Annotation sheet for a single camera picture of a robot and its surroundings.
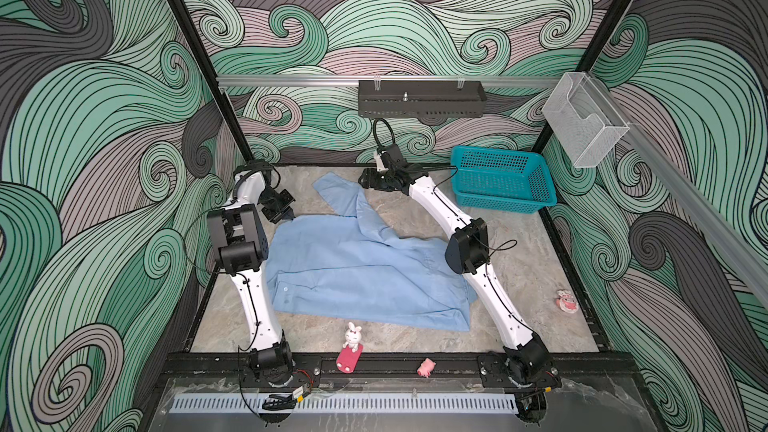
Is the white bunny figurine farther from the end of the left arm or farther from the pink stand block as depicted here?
the end of the left arm

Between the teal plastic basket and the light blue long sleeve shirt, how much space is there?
28cm

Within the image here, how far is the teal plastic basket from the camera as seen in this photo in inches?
40.3

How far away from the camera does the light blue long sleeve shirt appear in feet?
2.73

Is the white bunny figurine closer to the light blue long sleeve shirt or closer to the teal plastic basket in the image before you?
the light blue long sleeve shirt

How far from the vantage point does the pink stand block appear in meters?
0.74

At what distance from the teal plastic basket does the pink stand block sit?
0.60 metres

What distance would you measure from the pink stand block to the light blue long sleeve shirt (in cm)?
9

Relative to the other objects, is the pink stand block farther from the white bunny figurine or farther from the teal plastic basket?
the teal plastic basket
